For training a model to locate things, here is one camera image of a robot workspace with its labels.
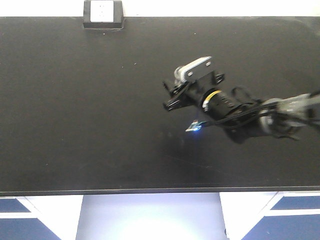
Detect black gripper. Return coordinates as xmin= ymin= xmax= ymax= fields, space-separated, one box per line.
xmin=162 ymin=71 xmax=225 ymax=112

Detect small clear glass beaker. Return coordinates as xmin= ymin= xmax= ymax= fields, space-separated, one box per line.
xmin=173 ymin=65 xmax=184 ymax=87

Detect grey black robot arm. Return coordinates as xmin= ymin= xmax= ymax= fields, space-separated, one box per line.
xmin=163 ymin=71 xmax=320 ymax=144

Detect black white power outlet box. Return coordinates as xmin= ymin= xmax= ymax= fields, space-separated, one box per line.
xmin=83 ymin=0 xmax=124 ymax=29

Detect right blue cabinet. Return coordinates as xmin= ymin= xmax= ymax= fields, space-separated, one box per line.
xmin=219 ymin=191 xmax=320 ymax=240

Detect blue cabinet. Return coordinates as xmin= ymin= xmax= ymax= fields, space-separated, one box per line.
xmin=219 ymin=191 xmax=320 ymax=240
xmin=0 ymin=195 xmax=84 ymax=240

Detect left blue cabinet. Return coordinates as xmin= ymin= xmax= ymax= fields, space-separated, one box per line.
xmin=0 ymin=195 xmax=84 ymax=240

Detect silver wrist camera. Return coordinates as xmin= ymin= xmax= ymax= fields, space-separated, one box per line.
xmin=180 ymin=56 xmax=214 ymax=83

